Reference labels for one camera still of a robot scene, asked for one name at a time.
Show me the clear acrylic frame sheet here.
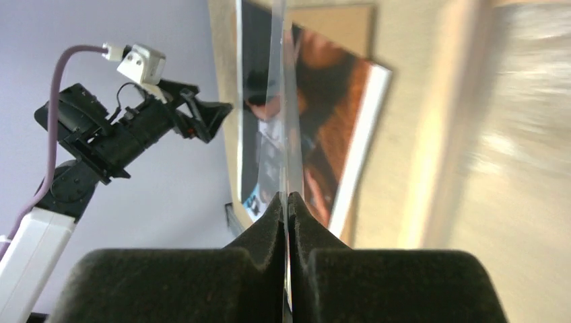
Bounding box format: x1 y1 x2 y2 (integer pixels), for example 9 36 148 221
267 1 304 315

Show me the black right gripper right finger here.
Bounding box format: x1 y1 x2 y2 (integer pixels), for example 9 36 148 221
288 192 507 322

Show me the glossy printed photo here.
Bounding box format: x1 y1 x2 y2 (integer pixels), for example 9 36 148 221
235 1 391 240

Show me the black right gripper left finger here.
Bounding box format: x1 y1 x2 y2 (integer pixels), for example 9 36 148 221
48 195 286 322

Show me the brown cardboard backing board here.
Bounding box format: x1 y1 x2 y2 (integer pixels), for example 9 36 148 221
292 5 377 245

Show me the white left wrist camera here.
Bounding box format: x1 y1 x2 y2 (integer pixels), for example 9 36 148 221
102 43 166 85

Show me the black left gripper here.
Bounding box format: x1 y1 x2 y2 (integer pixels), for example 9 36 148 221
57 79 233 184

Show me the wooden picture frame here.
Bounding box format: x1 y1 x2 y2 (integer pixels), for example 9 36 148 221
398 1 570 249

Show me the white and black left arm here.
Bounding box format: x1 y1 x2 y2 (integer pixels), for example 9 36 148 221
1 80 232 322

